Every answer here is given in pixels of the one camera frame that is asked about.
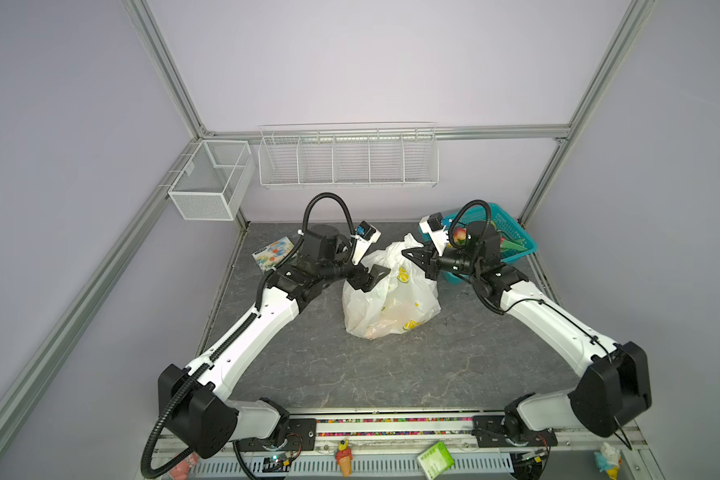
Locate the white wire wall shelf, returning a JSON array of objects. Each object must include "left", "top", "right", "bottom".
[{"left": 258, "top": 122, "right": 440, "bottom": 188}]

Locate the black corrugated left cable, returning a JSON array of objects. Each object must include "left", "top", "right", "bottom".
[{"left": 140, "top": 363, "right": 211, "bottom": 480}]

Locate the pale fake peach with leaves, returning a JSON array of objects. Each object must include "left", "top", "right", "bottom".
[{"left": 451, "top": 226, "right": 469, "bottom": 245}]

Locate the green white small box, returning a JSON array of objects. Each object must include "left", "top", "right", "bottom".
[{"left": 416, "top": 441, "right": 455, "bottom": 480}]

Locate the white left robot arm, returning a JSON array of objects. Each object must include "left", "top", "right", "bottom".
[{"left": 142, "top": 222, "right": 390, "bottom": 478}]

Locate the white mesh box basket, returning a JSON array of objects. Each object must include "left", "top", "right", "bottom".
[{"left": 168, "top": 140, "right": 256, "bottom": 221}]

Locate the pink toy figure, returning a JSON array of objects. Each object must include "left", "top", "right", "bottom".
[{"left": 169, "top": 453, "right": 199, "bottom": 480}]

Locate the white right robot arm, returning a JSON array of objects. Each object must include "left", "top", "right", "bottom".
[{"left": 403, "top": 214, "right": 652, "bottom": 446}]

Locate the colourful picture card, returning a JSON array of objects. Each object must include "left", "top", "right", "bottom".
[{"left": 252, "top": 236, "right": 294, "bottom": 272}]

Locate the teal plastic basket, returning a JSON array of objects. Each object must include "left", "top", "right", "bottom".
[{"left": 419, "top": 203, "right": 538, "bottom": 285}]

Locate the white plastic bag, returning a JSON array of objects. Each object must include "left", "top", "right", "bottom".
[{"left": 342, "top": 233, "right": 441, "bottom": 340}]

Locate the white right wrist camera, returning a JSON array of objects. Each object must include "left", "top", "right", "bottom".
[{"left": 419, "top": 212, "right": 449, "bottom": 256}]

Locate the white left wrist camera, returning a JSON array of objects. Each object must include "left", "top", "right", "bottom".
[{"left": 351, "top": 221, "right": 381, "bottom": 265}]

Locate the toy ice cream cone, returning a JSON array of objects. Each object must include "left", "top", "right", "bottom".
[{"left": 335, "top": 439, "right": 353, "bottom": 477}]

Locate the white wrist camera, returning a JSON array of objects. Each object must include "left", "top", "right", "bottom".
[
  {"left": 419, "top": 212, "right": 449, "bottom": 256},
  {"left": 351, "top": 221, "right": 381, "bottom": 265}
]

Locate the toy blue ice cream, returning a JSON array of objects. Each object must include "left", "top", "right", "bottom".
[{"left": 594, "top": 442, "right": 621, "bottom": 480}]

